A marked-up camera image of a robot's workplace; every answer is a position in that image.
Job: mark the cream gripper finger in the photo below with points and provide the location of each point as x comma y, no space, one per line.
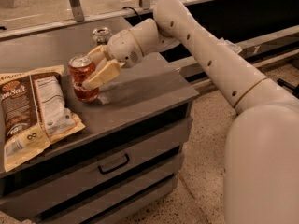
104,72
98,54

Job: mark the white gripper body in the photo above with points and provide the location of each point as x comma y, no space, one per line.
121,48

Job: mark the red coke can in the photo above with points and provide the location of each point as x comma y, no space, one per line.
80,67

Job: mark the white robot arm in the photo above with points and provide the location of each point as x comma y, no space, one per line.
261,161

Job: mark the silver soda can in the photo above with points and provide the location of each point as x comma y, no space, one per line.
101,35

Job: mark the brown sea salt chip bag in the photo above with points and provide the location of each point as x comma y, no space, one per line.
34,113

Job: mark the grey drawer cabinet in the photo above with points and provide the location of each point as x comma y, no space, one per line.
145,112

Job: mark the white packet on ledge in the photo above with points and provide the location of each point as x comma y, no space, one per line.
234,47

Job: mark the grey metal post left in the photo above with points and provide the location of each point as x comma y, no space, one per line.
77,10

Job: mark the black drawer handle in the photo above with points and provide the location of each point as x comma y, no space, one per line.
112,164

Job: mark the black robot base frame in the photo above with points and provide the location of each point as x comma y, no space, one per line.
295,90

